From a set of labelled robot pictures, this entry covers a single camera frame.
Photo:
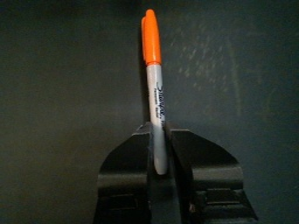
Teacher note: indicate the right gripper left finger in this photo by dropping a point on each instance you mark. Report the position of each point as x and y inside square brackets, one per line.
[124, 169]

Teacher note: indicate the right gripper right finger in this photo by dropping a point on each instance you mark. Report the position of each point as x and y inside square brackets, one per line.
[210, 169]

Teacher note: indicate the grey marker pen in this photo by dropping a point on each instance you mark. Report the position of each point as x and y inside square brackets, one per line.
[155, 87]

